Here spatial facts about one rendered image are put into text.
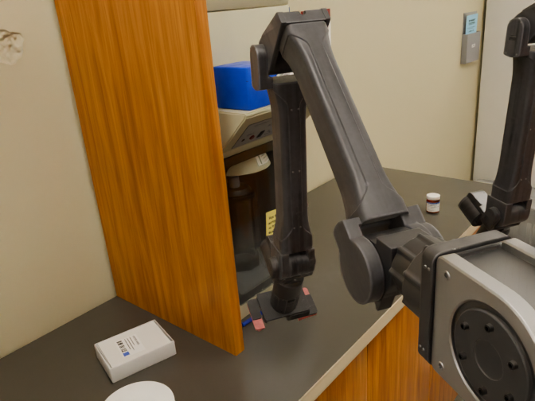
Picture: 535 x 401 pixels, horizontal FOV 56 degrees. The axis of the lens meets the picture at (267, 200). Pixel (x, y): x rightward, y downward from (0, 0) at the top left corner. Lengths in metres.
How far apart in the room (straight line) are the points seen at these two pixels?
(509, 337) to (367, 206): 0.25
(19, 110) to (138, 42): 0.39
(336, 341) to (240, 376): 0.25
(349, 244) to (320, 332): 0.75
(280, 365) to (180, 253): 0.35
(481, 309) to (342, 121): 0.31
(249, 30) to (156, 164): 0.38
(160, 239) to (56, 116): 0.42
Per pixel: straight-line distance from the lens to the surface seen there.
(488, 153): 4.20
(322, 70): 0.69
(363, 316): 1.38
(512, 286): 0.44
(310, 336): 1.31
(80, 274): 1.55
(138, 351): 1.28
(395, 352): 1.62
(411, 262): 0.52
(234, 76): 1.09
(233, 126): 1.09
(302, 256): 0.94
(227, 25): 1.18
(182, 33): 1.03
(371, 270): 0.56
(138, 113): 1.20
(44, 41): 1.41
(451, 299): 0.46
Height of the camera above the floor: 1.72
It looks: 21 degrees down
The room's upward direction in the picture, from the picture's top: 5 degrees counter-clockwise
